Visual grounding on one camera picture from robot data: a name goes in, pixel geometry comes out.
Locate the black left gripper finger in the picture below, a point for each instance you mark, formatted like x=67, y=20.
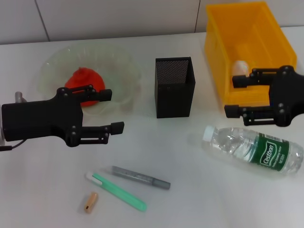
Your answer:
x=117, y=127

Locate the green pen white tip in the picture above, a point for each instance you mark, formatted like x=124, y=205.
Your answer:
x=118, y=192

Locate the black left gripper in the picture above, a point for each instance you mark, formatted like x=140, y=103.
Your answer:
x=40, y=118

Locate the grey marker pen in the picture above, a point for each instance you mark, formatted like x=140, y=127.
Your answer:
x=140, y=177

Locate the white paper ball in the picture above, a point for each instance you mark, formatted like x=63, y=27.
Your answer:
x=240, y=67

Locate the clear water bottle green label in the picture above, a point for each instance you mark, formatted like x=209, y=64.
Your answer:
x=237, y=142

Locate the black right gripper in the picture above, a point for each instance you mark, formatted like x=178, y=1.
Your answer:
x=288, y=95

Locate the black mesh pen holder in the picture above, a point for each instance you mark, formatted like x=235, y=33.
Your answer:
x=173, y=99

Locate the yellow plastic bin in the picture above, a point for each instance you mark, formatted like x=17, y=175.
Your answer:
x=237, y=35

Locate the red-orange fruit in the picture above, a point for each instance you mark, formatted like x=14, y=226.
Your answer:
x=80, y=78

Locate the small tan cylinder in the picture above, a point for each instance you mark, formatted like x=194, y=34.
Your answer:
x=90, y=202

